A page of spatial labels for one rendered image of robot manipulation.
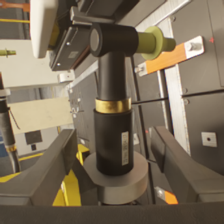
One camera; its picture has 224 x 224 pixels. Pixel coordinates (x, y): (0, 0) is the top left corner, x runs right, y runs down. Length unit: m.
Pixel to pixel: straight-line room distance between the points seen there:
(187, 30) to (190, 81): 0.08
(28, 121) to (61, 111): 0.88
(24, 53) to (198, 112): 4.66
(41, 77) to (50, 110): 0.92
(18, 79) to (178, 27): 4.42
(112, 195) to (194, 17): 0.27
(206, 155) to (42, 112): 4.41
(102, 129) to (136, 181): 0.07
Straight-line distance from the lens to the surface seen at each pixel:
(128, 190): 0.19
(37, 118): 4.55
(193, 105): 0.29
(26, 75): 4.61
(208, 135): 0.28
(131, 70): 0.38
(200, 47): 0.27
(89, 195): 0.17
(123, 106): 0.16
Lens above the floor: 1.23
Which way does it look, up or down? 28 degrees down
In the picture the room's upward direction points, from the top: 101 degrees counter-clockwise
